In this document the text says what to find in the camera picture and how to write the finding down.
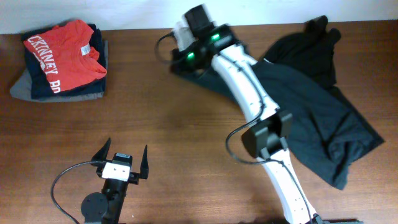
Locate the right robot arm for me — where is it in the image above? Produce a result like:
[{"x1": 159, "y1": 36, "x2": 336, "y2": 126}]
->
[{"x1": 172, "y1": 4, "x2": 322, "y2": 223}]

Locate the folded grey garment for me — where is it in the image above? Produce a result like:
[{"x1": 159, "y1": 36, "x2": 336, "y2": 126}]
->
[{"x1": 9, "y1": 39, "x2": 109, "y2": 103}]

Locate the dark green t-shirt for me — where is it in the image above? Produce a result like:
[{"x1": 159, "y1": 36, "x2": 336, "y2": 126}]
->
[{"x1": 174, "y1": 46, "x2": 385, "y2": 191}]

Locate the folded red printed t-shirt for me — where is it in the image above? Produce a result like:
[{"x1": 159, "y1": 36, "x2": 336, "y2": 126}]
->
[{"x1": 23, "y1": 20, "x2": 107, "y2": 94}]

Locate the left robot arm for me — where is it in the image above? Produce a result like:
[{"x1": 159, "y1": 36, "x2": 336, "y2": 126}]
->
[{"x1": 81, "y1": 139, "x2": 149, "y2": 224}]

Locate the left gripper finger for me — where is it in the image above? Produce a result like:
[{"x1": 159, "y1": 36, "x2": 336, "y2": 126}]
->
[
  {"x1": 140, "y1": 145, "x2": 149, "y2": 179},
  {"x1": 91, "y1": 138, "x2": 111, "y2": 162}
]

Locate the black garment pile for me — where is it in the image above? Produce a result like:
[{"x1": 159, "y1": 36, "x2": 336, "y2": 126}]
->
[{"x1": 263, "y1": 16, "x2": 341, "y2": 89}]

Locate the folded navy blue garment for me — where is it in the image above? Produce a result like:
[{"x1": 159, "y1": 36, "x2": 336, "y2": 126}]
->
[{"x1": 24, "y1": 24, "x2": 106, "y2": 100}]

